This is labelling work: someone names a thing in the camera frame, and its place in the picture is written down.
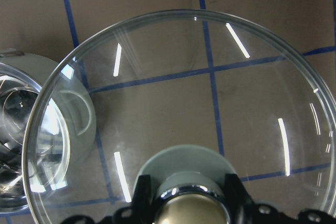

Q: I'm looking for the pale green cooking pot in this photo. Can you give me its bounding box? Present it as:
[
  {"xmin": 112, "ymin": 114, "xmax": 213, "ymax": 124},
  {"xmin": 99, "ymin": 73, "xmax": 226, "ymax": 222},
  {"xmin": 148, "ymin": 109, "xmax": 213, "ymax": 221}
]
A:
[{"xmin": 1, "ymin": 48, "xmax": 96, "ymax": 214}]

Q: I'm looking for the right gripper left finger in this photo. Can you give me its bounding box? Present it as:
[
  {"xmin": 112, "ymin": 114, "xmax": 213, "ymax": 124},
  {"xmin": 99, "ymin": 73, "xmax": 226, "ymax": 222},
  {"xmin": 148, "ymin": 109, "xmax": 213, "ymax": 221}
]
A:
[{"xmin": 112, "ymin": 174, "xmax": 163, "ymax": 223}]

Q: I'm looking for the brown paper table cover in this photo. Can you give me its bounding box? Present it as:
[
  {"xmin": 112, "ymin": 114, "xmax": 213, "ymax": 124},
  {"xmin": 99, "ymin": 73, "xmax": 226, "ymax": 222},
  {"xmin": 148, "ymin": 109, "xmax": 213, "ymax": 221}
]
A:
[{"xmin": 0, "ymin": 0, "xmax": 336, "ymax": 224}]

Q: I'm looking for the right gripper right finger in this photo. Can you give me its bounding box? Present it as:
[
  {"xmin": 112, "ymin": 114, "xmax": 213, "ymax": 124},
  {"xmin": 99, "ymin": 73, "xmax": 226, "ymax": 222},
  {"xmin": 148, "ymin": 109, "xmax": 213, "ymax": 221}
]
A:
[{"xmin": 223, "ymin": 174, "xmax": 263, "ymax": 223}]

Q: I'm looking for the glass pot lid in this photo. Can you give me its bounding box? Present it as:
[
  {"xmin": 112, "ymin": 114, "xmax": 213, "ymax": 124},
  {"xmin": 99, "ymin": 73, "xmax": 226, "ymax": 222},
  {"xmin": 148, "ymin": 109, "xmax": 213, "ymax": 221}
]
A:
[{"xmin": 27, "ymin": 10, "xmax": 335, "ymax": 223}]

